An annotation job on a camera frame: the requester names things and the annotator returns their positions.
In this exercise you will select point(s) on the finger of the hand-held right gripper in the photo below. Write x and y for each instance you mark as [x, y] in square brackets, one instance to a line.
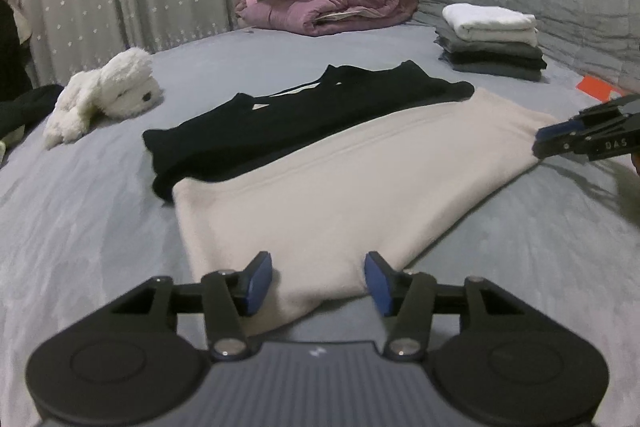
[565, 148]
[557, 131]

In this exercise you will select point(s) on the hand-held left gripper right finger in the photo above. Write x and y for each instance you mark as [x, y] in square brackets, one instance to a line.
[377, 279]

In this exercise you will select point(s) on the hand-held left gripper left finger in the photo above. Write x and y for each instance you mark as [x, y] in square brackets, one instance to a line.
[260, 279]

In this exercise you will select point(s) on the black and cream sweater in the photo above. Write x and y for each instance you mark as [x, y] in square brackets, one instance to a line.
[350, 187]

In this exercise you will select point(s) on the orange flat item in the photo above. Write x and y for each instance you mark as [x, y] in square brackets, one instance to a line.
[595, 87]

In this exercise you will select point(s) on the folded dark grey garment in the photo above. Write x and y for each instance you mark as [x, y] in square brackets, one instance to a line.
[500, 72]

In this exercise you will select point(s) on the folded black garment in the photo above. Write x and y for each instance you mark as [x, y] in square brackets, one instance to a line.
[490, 59]

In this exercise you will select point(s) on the folded white garment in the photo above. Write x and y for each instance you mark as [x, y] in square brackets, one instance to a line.
[485, 22]

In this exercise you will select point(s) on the white plush dog toy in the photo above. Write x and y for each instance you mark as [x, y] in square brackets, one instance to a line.
[115, 92]

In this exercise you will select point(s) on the small white cloth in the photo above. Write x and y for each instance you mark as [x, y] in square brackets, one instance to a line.
[10, 139]

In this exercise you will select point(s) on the hanging black garment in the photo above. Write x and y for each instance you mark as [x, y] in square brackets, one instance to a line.
[10, 57]

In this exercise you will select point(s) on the beige hanging garment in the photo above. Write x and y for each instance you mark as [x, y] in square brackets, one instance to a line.
[22, 22]

